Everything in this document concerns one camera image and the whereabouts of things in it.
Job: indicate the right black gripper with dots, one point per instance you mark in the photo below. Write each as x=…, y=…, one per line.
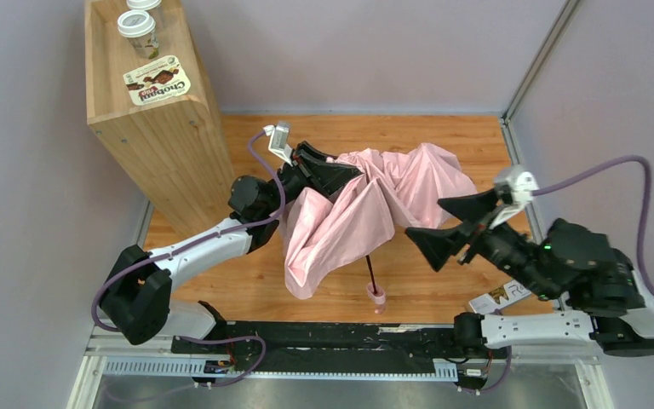
x=476, y=229

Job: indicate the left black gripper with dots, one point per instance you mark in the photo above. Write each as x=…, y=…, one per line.
x=302, y=169

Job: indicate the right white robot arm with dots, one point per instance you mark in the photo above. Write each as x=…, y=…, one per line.
x=606, y=304

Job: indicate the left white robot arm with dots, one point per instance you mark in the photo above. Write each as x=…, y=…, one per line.
x=137, y=292

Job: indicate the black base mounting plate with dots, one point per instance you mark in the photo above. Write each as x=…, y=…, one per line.
x=315, y=346

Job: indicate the white slotted cable duct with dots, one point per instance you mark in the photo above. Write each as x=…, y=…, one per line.
x=437, y=371

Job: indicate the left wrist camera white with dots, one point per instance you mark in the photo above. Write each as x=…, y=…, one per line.
x=278, y=140

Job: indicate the paper cup with white lid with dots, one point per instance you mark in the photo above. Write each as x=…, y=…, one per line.
x=139, y=28

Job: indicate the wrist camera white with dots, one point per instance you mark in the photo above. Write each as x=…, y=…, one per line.
x=514, y=188
x=278, y=140

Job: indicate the Chobani yogurt container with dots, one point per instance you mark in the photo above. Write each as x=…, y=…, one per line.
x=156, y=81

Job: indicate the pink folding umbrella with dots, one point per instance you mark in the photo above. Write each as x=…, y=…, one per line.
x=393, y=189

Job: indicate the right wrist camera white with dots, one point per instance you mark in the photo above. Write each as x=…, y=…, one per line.
x=514, y=188

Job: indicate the white logo label plate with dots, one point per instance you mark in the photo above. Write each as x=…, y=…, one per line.
x=499, y=298

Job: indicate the wooden shelf box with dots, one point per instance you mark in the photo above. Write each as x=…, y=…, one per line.
x=174, y=150

